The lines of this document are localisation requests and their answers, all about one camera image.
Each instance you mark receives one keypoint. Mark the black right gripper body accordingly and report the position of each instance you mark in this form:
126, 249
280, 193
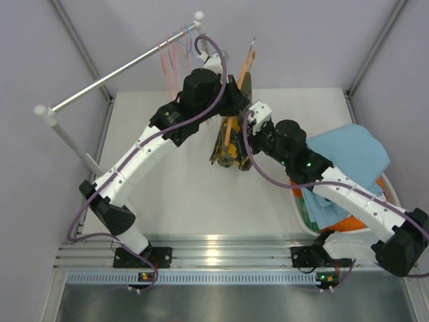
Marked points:
263, 140

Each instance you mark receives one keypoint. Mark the pink hanger with orange trousers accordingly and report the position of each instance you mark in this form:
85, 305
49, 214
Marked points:
187, 63

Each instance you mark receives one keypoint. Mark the blue wire hanger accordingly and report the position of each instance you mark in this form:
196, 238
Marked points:
188, 44

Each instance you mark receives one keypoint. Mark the light blue trousers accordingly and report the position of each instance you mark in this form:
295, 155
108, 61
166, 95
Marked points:
354, 151

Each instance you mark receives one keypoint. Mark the green white patterned trousers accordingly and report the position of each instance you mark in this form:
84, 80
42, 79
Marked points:
305, 215

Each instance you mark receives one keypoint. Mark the orange trousers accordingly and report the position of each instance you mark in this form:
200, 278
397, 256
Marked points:
332, 216

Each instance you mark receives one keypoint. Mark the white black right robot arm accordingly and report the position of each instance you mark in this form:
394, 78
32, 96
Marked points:
395, 237

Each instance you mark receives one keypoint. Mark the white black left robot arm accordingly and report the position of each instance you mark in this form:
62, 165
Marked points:
106, 197

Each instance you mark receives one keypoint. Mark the white perforated plastic basket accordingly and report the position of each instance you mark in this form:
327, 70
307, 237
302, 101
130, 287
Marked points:
298, 214

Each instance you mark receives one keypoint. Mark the silver clothes rack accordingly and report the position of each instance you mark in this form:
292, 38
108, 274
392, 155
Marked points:
48, 114

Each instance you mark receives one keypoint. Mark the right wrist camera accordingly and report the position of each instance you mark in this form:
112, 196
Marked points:
259, 114

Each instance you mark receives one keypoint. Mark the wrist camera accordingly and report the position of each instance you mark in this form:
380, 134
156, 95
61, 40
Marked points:
212, 62
259, 114

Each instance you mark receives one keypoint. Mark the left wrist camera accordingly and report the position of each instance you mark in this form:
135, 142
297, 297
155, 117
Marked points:
212, 62

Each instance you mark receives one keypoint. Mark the aluminium rail frame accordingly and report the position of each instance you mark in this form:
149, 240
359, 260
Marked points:
191, 252

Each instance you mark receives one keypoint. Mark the perforated cable duct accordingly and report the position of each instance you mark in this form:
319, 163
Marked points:
182, 277

